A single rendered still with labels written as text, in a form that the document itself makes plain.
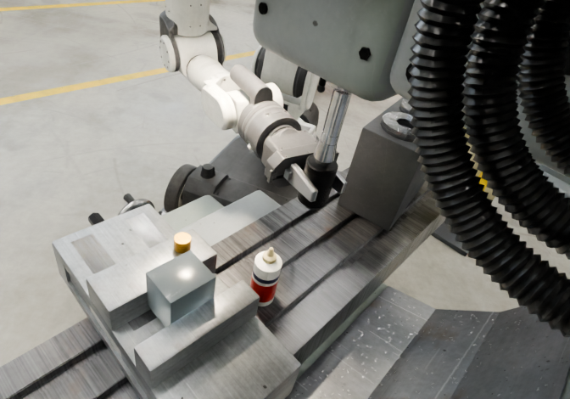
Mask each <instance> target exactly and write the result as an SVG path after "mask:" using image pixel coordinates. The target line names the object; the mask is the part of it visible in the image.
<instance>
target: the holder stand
mask: <svg viewBox="0 0 570 399"><path fill-rule="evenodd" d="M408 102H409V100H407V99H405V98H401V99H399V100H398V101H397V102H395V103H394V104H393V105H391V106H390V107H389V108H387V109H386V110H385V111H384V112H383V113H382V114H380V115H379V116H377V117H376V118H375V119H373V120H372V121H370V122H369V123H368V124H367V125H365V126H364V127H363V128H362V130H361V134H360V138H359V141H358V143H357V146H356V149H355V153H354V156H353V159H352V161H351V164H350V167H349V171H348V174H347V177H346V179H345V181H346V182H347V185H346V188H345V190H344V193H342V194H340V197H339V200H338V204H339V205H341V206H343V207H345V208H346V209H348V210H350V211H353V212H354V213H355V214H357V215H359V216H362V217H363V218H365V219H366V220H368V221H370V222H372V223H374V224H376V225H378V226H379V227H380V228H383V229H385V230H387V231H389V230H390V229H391V227H392V226H393V225H394V224H395V222H396V221H397V220H398V218H399V217H400V215H401V214H402V213H403V211H404V210H405V208H406V207H407V206H408V204H410V202H411V201H412V199H413V198H414V197H415V195H416V194H417V192H418V191H419V190H420V188H421V187H422V185H423V184H424V182H425V180H423V178H424V176H425V173H424V172H423V171H420V170H421V167H422V164H421V163H420V162H418V161H417V160H418V158H419V156H420V155H419V154H418V153H416V152H415V151H416V148H417V145H416V144H414V143H413V141H414V139H415V137H416V136H415V135H413V134H412V133H411V131H412V130H413V128H414V126H413V125H412V124H411V123H410V121H411V119H412V118H413V117H412V116H411V115H410V114H409V111H410V110H411V108H412V107H411V106H410V105H409V104H408Z"/></svg>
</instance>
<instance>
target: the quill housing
mask: <svg viewBox="0 0 570 399"><path fill-rule="evenodd" d="M414 2H415V0H255V8H254V21H253V32H254V36H255V38H256V40H257V42H258V43H259V45H260V46H262V47H263V48H265V49H266V50H268V51H270V52H272V53H274V54H276V55H278V56H280V57H282V58H284V59H285V60H287V61H289V62H291V63H293V64H295V65H297V66H299V67H301V68H303V69H305V70H307V71H309V72H311V73H313V74H315V75H317V76H319V77H321V78H323V79H325V80H326V81H329V82H331V83H332V84H334V85H336V86H338V87H341V88H342V89H344V90H346V91H348V92H350V93H353V94H354V95H356V96H358V97H360V98H363V99H364V100H368V101H371V102H374V101H383V100H385V99H387V98H391V97H393V96H395V95H397V94H398V93H396V92H395V90H393V88H392V86H391V83H390V72H391V68H392V65H393V62H394V58H395V55H396V53H397V50H398V48H399V45H400V41H401V38H402V36H403V33H404V30H405V26H406V24H407V21H408V19H409V16H410V13H411V9H412V6H413V3H414Z"/></svg>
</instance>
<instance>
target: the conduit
mask: <svg viewBox="0 0 570 399"><path fill-rule="evenodd" d="M420 1H421V3H422V6H423V8H421V9H420V10H419V11H418V12H417V15H418V17H419V18H420V20H418V21H417V22H416V23H415V24H414V26H415V27H416V30H417V33H416V34H415V35H413V36H412V38H413V40H414V41H415V44H414V45H413V46H412V47H411V51H412V52H413V53H414V55H413V56H412V57H411V58H410V59H409V61H410V62H411V63H412V67H411V68H410V69H409V70H408V71H409V72H410V74H411V75H412V77H411V78H410V79H409V81H408V82H409V84H410V85H411V88H410V90H409V91H408V93H409V94H410V95H411V99H410V100H409V102H408V104H409V105H410V106H411V107H412V108H411V110H410V111H409V114H410V115H411V116H412V117H413V118H412V119H411V121H410V123H411V124H412V125H413V126H414V128H413V130H412V131H411V133H412V134H413V135H415V136H416V137H415V139H414V141H413V143H414V144H416V145H417V148H416V151H415V152H416V153H418V154H419V155H420V156H419V158H418V160H417V161H418V162H420V163H421V164H422V167H421V170H420V171H423V172H424V173H425V176H424V178H423V180H425V181H427V182H428V186H427V189H429V190H431V191H433V192H432V195H431V198H433V199H435V200H436V203H435V206H436V207H438V208H440V209H441V210H440V213H439V214H440V215H441V216H444V217H445V221H444V223H445V224H447V225H450V232H451V233H455V234H456V237H455V240H456V241H459V242H462V247H461V248H462V249H463V250H468V251H469V254H468V257H471V258H473V259H476V266H479V267H482V268H483V274H488V275H491V282H495V283H498V284H499V285H500V290H505V291H508V295H509V298H513V299H517V302H518V305H519V306H526V307H527V309H528V313H529V314H537V316H538V318H539V320H540V322H548V323H549V325H550V327H551V329H560V330H561V332H562V335H563V336H564V337H570V279H567V276H566V274H565V273H558V271H557V267H550V265H549V261H541V254H534V248H528V247H526V245H527V241H519V239H520V235H518V234H513V230H514V228H508V227H507V223H508V222H507V221H502V220H501V218H502V216H503V215H501V214H498V213H496V211H497V208H498V207H494V206H492V202H493V200H491V199H487V197H488V194H489V193H487V192H484V191H483V188H484V185H482V184H479V182H480V179H481V178H482V179H484V180H487V186H486V187H487V188H492V189H493V193H492V195H493V196H495V197H498V198H499V199H498V203H499V204H501V205H504V206H505V211H507V212H509V213H511V218H512V219H514V220H517V221H519V225H520V227H523V228H527V230H528V233H530V234H532V235H536V238H537V240H538V241H541V242H545V243H546V246H547V247H549V248H555V249H556V252H557V254H561V255H564V254H565V255H566V257H567V259H568V260H570V198H565V193H558V192H559V188H553V184H554V183H551V182H548V177H546V176H543V174H544V172H543V171H541V170H540V169H539V166H538V165H536V163H535V161H536V160H534V159H532V158H533V156H531V155H532V154H531V153H529V152H528V151H529V147H527V146H525V144H526V142H527V141H525V140H523V139H522V138H523V136H524V134H522V133H520V131H521V129H522V127H520V126H519V125H518V123H519V122H520V120H519V119H517V116H518V115H519V114H520V113H519V112H518V111H517V110H516V109H517V107H518V106H517V105H518V103H516V101H517V96H518V95H517V93H518V91H516V90H517V89H518V90H520V91H521V92H520V94H519V96H518V97H519V98H521V99H522V102H521V103H520V105H521V106H523V107H524V109H523V111H522V113H524V114H525V115H527V116H526V118H525V121H528V122H529V125H528V128H530V129H532V130H533V132H532V136H535V137H537V138H536V143H541V145H540V149H543V150H546V151H545V156H549V157H551V162H553V163H557V168H559V169H564V174H566V175H570V108H569V107H570V103H569V102H568V96H566V95H567V90H565V88H566V84H565V83H564V81H565V79H566V77H564V75H565V70H564V68H565V64H564V63H563V62H565V61H566V57H565V56H564V55H565V54H567V49H566V47H568V45H569V42H568V41H567V40H569V39H570V0H420ZM480 3H483V8H481V6H480ZM476 14H478V17H477V15H476ZM471 42H472V43H471ZM470 43H471V44H470ZM469 44H470V45H469ZM468 45H469V46H468ZM468 53H470V54H469V55H467V54H468ZM466 55H467V56H466ZM520 57H521V58H520ZM466 63H467V66H466V67H465V66H464V65H465V64H466ZM518 65H520V67H518ZM464 73H465V74H466V76H465V77H464V76H463V74H464ZM517 73H519V75H520V76H517ZM517 81H519V82H520V84H519V86H517V85H518V84H517ZM462 83H464V85H465V86H463V85H462ZM463 94H464V95H465V96H464V95H463ZM464 106H466V107H465V108H464V109H463V107H464ZM462 109H463V110H462ZM463 116H466V118H465V120H462V118H463ZM464 125H466V126H467V129H464V128H463V127H464ZM465 134H467V135H469V136H470V137H469V138H466V137H464V136H465ZM467 142H468V143H470V144H471V145H472V147H470V146H468V145H466V143H467ZM470 148H471V149H470ZM469 149H470V150H469ZM468 150H469V151H471V152H472V153H474V154H475V156H474V158H473V160H474V161H476V162H477V163H478V168H477V170H476V169H473V166H474V164H475V162H473V161H470V159H471V158H472V154H469V153H467V152H468ZM478 170H480V171H481V172H482V173H483V175H482V177H476V174H477V172H478Z"/></svg>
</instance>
